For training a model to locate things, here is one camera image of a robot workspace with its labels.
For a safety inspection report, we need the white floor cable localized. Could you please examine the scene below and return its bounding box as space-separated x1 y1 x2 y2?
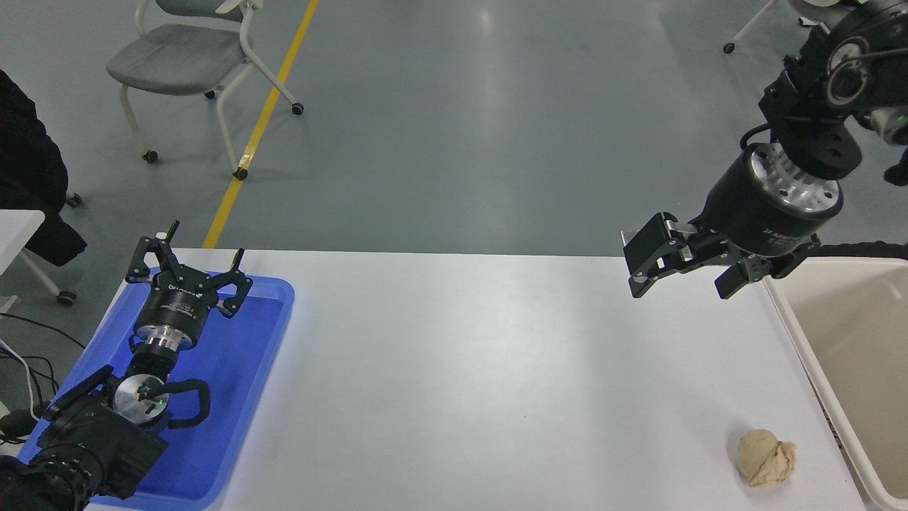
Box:
0 338 45 421

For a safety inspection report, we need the black corrugated cable hose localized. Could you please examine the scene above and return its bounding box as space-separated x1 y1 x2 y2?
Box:
809 241 908 260

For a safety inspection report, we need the white side table on casters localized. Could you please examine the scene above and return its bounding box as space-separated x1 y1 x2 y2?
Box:
0 209 78 307

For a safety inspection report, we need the person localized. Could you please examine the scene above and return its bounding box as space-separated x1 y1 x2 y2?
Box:
0 69 89 268

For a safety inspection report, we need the grey seat white frame chair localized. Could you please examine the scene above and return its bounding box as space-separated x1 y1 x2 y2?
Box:
106 0 306 181

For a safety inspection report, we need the left gripper's black drum body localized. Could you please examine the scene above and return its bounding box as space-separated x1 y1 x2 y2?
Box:
135 268 228 336

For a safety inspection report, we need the white frame chair on casters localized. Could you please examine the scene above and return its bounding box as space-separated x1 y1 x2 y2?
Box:
723 0 806 55

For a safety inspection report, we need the blue plastic tray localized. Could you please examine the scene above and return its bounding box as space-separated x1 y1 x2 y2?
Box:
17 266 296 511

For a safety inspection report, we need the black floor cable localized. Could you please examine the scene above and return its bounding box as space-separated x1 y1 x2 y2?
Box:
0 312 87 444

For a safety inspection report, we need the right gripper's black drum body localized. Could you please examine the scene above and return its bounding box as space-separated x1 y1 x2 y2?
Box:
698 149 846 260

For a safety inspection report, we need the large pale plastic bin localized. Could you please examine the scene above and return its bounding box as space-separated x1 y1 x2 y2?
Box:
763 256 908 511

